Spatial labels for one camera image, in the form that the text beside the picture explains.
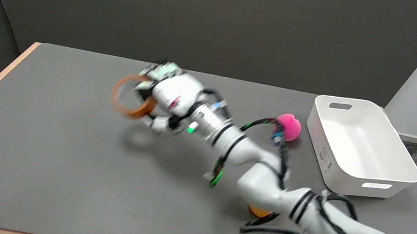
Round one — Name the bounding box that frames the pink ball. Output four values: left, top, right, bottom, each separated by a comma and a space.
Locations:
273, 112, 304, 144

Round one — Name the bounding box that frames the yellow tape roll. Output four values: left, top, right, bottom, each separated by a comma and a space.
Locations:
108, 71, 162, 122

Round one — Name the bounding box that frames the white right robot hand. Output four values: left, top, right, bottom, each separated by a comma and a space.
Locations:
128, 56, 211, 140

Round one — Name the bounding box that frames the orange ball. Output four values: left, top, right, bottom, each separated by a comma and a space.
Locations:
247, 204, 274, 220

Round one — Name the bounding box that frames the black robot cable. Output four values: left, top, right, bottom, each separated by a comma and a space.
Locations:
200, 109, 417, 234

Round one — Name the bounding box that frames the white plastic box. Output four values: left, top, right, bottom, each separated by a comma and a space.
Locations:
296, 91, 417, 208

